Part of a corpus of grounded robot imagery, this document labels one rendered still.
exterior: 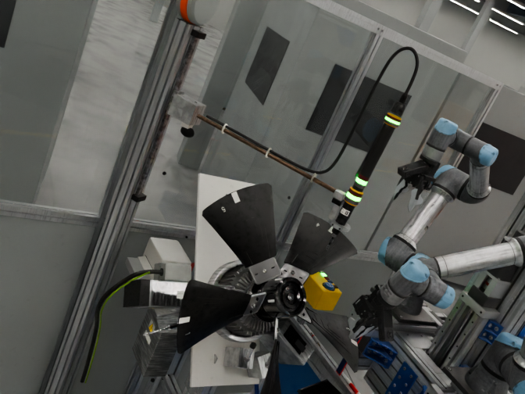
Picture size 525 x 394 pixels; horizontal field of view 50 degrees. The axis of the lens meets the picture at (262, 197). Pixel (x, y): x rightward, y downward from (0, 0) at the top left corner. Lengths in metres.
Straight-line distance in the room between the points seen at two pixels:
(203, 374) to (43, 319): 0.83
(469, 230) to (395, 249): 3.75
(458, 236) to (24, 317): 4.69
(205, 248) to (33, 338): 0.92
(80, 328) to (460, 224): 4.54
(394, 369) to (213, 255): 0.99
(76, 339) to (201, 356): 0.65
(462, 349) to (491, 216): 3.93
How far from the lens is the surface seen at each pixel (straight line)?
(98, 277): 2.15
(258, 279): 1.73
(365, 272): 3.08
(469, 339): 2.40
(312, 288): 2.23
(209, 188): 1.91
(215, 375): 1.87
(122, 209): 2.02
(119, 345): 2.62
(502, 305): 2.41
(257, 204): 1.68
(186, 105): 1.83
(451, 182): 2.56
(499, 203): 6.23
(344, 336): 1.89
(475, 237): 6.28
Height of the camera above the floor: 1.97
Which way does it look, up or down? 18 degrees down
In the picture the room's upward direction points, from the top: 24 degrees clockwise
